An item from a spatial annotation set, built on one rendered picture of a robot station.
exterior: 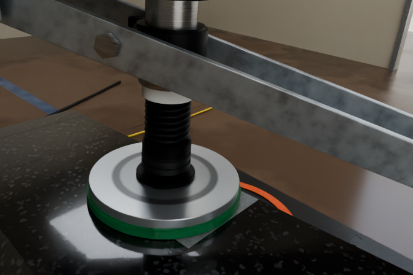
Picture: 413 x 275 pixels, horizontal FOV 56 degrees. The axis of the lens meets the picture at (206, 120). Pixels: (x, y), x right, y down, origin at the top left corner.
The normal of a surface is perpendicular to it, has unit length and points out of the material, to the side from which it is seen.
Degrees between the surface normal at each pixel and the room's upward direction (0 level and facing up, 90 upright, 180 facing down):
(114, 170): 0
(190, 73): 90
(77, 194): 0
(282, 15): 90
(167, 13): 90
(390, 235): 0
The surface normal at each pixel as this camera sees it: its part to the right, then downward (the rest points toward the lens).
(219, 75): -0.18, 0.38
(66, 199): 0.07, -0.91
